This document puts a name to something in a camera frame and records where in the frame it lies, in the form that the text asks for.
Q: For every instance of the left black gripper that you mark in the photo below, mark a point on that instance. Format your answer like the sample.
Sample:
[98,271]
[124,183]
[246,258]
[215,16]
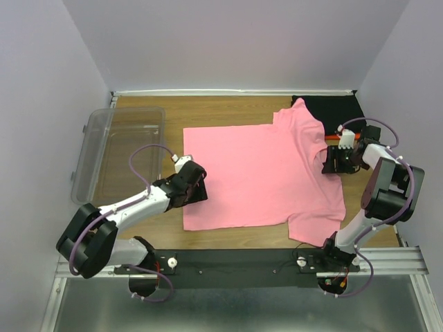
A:
[201,194]

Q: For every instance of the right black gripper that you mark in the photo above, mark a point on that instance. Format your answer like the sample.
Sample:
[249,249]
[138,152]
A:
[333,152]

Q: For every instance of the pink t shirt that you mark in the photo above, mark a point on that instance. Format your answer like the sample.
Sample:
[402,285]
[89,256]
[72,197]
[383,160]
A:
[267,174]

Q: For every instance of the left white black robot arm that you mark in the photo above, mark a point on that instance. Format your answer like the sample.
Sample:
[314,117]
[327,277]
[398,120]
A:
[90,241]

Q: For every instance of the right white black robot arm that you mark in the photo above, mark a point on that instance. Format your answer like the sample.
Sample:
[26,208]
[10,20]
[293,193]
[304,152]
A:
[390,195]

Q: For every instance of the folded orange t shirt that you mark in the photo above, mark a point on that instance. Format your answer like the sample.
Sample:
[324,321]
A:
[336,137]

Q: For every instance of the folded black t shirt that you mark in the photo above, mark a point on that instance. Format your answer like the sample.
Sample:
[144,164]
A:
[331,111]

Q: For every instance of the clear plastic bin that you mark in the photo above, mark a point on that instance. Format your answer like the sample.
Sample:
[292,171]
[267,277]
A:
[103,175]

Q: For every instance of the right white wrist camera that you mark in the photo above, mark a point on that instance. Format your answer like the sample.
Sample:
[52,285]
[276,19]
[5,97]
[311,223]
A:
[346,138]

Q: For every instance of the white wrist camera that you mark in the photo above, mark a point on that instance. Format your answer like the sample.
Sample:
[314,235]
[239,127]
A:
[346,138]
[179,162]

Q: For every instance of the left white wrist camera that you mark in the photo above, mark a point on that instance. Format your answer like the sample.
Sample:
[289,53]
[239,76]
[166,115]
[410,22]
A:
[179,162]

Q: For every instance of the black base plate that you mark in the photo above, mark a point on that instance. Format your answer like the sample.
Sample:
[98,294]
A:
[247,268]

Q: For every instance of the aluminium frame rail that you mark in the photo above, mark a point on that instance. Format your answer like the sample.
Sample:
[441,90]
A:
[390,292]

